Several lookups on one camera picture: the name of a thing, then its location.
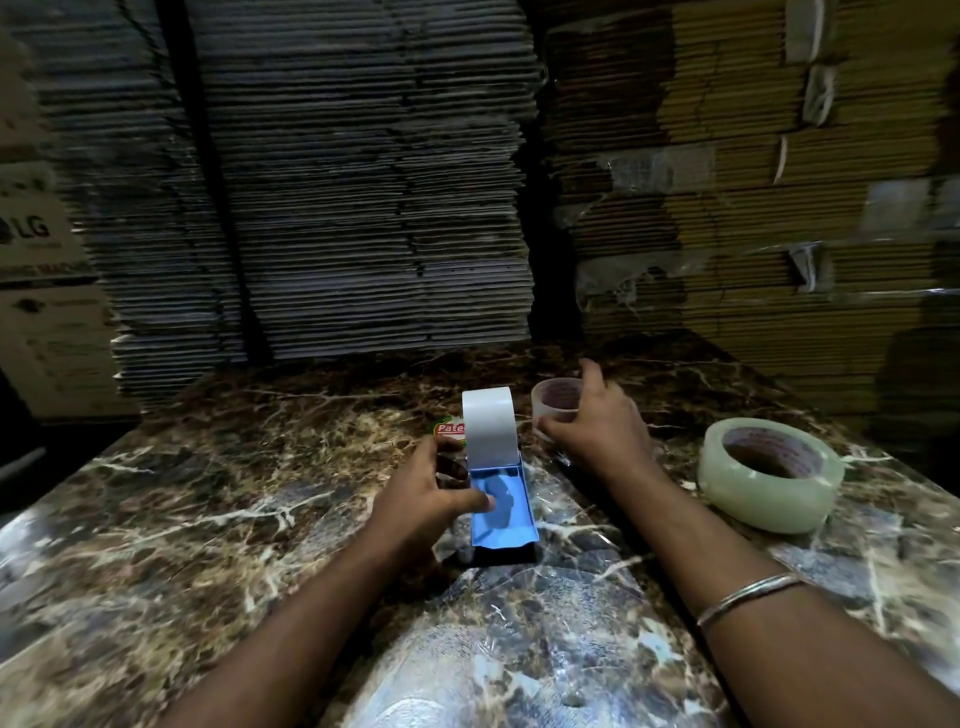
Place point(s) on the person's right hand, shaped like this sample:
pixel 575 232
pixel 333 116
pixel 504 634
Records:
pixel 607 435

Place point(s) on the person's left hand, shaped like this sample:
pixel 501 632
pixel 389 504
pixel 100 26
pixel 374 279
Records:
pixel 409 506

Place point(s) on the person's right thumb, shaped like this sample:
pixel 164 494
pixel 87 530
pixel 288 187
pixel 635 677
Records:
pixel 555 427

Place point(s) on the person's left thumb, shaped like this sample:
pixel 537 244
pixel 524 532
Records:
pixel 476 503

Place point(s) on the small blue and white carton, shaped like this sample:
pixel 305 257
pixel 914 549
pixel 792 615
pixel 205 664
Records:
pixel 504 517

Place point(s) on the small clear tape roll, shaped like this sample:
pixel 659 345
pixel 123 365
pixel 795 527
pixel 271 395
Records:
pixel 553 396

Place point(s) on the person's right forearm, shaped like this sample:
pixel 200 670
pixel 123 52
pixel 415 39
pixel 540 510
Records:
pixel 765 622

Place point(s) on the person's left forearm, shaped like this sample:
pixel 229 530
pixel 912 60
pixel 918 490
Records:
pixel 300 637

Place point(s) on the clear plastic sheet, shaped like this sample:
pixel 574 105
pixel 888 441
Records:
pixel 525 645

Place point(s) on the large clear tape roll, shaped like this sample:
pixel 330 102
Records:
pixel 739 487

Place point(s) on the wide stack of grey flattened cartons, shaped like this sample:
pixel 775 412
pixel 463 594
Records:
pixel 375 187

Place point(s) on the stack of brown flattened cartons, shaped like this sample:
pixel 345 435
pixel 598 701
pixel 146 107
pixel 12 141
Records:
pixel 765 210

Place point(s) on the narrow stack of grey flattened cartons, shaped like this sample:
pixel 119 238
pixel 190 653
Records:
pixel 127 225

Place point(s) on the printed cardboard appliance box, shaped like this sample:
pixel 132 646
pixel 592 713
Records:
pixel 45 300

